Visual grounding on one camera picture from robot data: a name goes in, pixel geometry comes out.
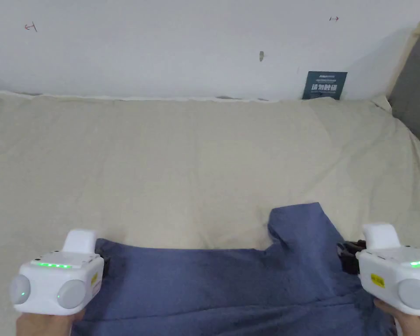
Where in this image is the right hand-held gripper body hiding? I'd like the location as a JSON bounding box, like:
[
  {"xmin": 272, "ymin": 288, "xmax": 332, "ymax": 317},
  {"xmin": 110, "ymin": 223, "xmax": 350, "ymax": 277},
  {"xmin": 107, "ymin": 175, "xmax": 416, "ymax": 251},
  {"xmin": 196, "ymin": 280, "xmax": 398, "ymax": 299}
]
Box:
[{"xmin": 341, "ymin": 222, "xmax": 420, "ymax": 317}]

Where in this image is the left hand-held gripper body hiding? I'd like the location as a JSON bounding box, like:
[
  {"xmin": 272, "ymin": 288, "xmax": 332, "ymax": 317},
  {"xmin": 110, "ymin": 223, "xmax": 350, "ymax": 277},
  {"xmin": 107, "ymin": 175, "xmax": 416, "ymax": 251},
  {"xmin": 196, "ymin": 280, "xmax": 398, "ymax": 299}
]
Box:
[{"xmin": 9, "ymin": 229, "xmax": 112, "ymax": 317}]

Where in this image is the dark blue shirt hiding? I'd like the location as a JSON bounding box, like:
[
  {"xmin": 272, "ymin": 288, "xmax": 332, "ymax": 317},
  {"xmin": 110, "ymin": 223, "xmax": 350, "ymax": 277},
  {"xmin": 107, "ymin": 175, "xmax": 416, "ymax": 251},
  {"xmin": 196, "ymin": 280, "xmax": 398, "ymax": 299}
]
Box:
[{"xmin": 71, "ymin": 202, "xmax": 397, "ymax": 336}]

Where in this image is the person's left hand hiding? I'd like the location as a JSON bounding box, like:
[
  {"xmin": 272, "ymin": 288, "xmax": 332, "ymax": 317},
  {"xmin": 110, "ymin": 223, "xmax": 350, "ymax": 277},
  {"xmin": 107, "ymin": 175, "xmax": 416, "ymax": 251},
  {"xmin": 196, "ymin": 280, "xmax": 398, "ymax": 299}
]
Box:
[{"xmin": 15, "ymin": 309, "xmax": 86, "ymax": 336}]

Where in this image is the person's right hand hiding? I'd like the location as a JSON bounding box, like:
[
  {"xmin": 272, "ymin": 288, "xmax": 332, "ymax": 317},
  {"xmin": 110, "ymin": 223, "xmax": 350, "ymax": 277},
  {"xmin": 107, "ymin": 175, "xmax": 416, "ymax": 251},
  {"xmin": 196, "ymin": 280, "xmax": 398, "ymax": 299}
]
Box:
[{"xmin": 373, "ymin": 299, "xmax": 420, "ymax": 336}]

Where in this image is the bed with beige sheet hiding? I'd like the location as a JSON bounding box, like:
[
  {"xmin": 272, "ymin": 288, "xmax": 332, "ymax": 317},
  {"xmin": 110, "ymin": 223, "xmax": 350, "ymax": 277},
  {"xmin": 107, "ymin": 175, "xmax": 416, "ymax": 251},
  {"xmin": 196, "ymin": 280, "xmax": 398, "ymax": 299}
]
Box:
[{"xmin": 0, "ymin": 89, "xmax": 420, "ymax": 336}]

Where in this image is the dark teal printed card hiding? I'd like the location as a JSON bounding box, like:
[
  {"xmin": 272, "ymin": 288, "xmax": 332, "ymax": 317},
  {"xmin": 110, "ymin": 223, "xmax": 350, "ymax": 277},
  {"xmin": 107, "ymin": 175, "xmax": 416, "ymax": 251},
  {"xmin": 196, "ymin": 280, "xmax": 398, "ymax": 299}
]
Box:
[{"xmin": 302, "ymin": 71, "xmax": 348, "ymax": 101}]

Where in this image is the grey padded headboard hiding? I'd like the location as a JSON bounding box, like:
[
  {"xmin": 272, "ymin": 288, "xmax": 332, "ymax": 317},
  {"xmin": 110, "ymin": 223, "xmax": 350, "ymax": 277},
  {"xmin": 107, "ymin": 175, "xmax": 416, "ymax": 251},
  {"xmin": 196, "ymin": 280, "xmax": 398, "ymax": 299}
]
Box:
[{"xmin": 386, "ymin": 21, "xmax": 420, "ymax": 153}]

